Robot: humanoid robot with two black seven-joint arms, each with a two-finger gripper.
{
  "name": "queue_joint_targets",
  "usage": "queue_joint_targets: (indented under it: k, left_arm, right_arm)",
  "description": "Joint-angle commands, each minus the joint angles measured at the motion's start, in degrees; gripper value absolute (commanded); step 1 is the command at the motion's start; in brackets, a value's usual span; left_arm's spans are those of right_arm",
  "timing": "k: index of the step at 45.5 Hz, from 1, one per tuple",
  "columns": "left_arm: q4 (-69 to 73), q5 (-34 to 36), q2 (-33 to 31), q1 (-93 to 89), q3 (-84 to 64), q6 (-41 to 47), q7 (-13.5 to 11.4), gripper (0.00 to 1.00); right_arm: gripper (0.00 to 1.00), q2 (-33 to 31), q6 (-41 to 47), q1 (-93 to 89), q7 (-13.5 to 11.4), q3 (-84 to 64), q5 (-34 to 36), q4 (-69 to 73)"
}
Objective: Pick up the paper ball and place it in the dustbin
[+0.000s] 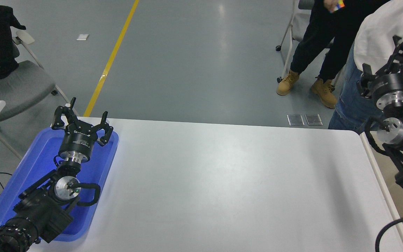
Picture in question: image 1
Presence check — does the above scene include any large pale bin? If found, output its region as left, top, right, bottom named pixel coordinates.
left=360, top=131, right=403, bottom=252

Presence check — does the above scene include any person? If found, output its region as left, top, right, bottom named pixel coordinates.
left=328, top=0, right=403, bottom=135
left=276, top=0, right=391, bottom=109

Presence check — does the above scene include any white-framed castor chair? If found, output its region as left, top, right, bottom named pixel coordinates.
left=276, top=0, right=335, bottom=84

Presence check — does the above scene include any blue plastic tray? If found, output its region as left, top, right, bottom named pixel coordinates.
left=0, top=126, right=119, bottom=243

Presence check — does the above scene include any grey chair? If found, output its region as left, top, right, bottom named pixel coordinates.
left=0, top=30, right=79, bottom=162

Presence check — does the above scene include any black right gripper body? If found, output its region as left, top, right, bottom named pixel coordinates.
left=367, top=72, right=403, bottom=102

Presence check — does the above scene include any thick black cable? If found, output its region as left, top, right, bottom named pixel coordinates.
left=375, top=213, right=403, bottom=252

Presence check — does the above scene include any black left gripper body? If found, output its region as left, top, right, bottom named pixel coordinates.
left=59, top=125, right=98, bottom=156

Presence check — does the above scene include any colourful puzzle cube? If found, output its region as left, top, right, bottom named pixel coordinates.
left=329, top=0, right=346, bottom=14

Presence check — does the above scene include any metal floor plate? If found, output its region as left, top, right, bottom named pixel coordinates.
left=287, top=114, right=305, bottom=126
left=305, top=114, right=323, bottom=126

